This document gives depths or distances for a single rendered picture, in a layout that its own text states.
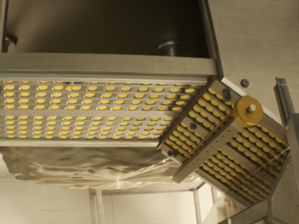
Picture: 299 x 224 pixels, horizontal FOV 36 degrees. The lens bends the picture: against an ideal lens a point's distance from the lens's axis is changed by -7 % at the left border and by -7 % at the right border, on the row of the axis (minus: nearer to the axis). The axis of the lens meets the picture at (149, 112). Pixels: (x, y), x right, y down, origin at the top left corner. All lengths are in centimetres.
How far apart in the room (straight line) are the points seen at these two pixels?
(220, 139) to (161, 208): 396
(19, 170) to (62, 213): 356
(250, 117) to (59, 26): 32
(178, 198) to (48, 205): 125
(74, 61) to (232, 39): 18
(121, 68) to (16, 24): 23
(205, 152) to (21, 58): 26
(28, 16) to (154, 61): 23
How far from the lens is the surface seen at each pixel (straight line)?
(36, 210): 431
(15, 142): 67
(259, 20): 59
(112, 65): 50
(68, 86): 51
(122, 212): 441
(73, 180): 77
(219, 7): 57
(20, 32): 70
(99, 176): 77
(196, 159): 63
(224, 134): 55
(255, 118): 51
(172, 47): 75
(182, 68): 52
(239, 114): 50
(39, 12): 66
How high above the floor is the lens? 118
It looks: 23 degrees down
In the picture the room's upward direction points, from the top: 174 degrees clockwise
